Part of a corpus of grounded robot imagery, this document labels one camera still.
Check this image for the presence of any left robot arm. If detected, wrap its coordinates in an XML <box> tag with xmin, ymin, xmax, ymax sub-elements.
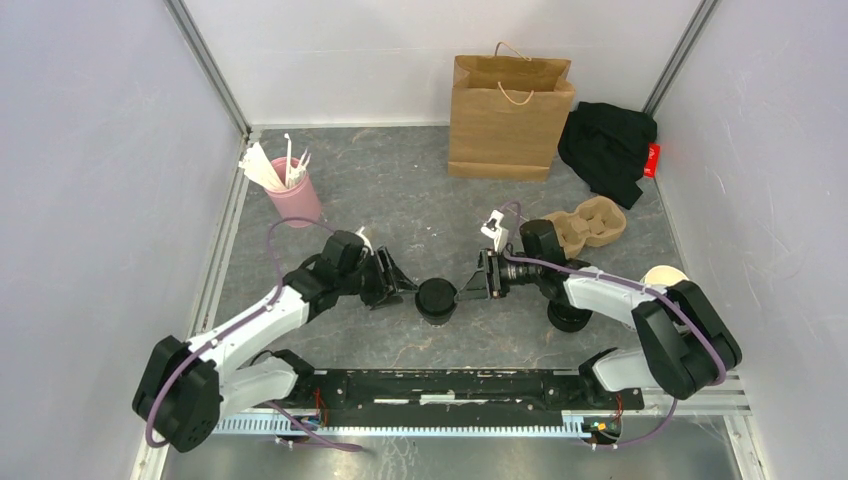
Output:
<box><xmin>132</xmin><ymin>230</ymin><xmax>419</xmax><ymax>452</ymax></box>

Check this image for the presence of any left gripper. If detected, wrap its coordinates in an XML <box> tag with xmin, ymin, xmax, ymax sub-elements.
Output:
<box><xmin>339</xmin><ymin>250</ymin><xmax>417</xmax><ymax>314</ymax></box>

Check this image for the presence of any stack of black lids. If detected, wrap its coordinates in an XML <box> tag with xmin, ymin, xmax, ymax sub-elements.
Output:
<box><xmin>546</xmin><ymin>301</ymin><xmax>593</xmax><ymax>333</ymax></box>

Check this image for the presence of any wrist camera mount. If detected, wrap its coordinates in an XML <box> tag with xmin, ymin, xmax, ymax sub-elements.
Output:
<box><xmin>355</xmin><ymin>226</ymin><xmax>375</xmax><ymax>254</ymax></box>
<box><xmin>480</xmin><ymin>210</ymin><xmax>510</xmax><ymax>254</ymax></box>

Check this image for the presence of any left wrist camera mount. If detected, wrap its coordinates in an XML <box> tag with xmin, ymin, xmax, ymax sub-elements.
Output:
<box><xmin>355</xmin><ymin>226</ymin><xmax>375</xmax><ymax>254</ymax></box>

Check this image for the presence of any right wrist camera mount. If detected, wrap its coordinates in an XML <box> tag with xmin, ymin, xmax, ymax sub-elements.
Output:
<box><xmin>480</xmin><ymin>210</ymin><xmax>510</xmax><ymax>254</ymax></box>

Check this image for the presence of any red tag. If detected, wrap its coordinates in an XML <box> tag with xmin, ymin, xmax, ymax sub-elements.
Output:
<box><xmin>643</xmin><ymin>143</ymin><xmax>661</xmax><ymax>178</ymax></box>

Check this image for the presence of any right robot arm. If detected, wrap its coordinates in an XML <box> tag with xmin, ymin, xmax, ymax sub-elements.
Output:
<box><xmin>455</xmin><ymin>219</ymin><xmax>743</xmax><ymax>408</ymax></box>

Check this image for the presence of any black cup lid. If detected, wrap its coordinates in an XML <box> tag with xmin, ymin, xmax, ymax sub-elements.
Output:
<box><xmin>415</xmin><ymin>277</ymin><xmax>457</xmax><ymax>312</ymax></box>

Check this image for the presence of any black cloth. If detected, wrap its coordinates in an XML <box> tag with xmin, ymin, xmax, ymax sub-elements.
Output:
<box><xmin>557</xmin><ymin>101</ymin><xmax>658</xmax><ymax>210</ymax></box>

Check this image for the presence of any stack of paper cups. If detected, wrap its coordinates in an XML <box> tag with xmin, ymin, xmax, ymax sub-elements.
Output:
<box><xmin>641</xmin><ymin>265</ymin><xmax>689</xmax><ymax>287</ymax></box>

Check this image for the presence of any brown paper bag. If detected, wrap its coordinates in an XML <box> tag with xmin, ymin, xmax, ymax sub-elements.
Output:
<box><xmin>447</xmin><ymin>41</ymin><xmax>576</xmax><ymax>182</ymax></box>

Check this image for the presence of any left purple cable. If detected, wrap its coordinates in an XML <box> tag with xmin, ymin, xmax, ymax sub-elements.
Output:
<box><xmin>144</xmin><ymin>217</ymin><xmax>366</xmax><ymax>454</ymax></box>

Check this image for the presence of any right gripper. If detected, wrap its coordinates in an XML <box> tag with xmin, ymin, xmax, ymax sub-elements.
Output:
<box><xmin>456</xmin><ymin>252</ymin><xmax>540</xmax><ymax>306</ymax></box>

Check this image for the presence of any cardboard cup carrier stack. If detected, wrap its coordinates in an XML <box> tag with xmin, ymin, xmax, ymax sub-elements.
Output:
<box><xmin>544</xmin><ymin>196</ymin><xmax>627</xmax><ymax>259</ymax></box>

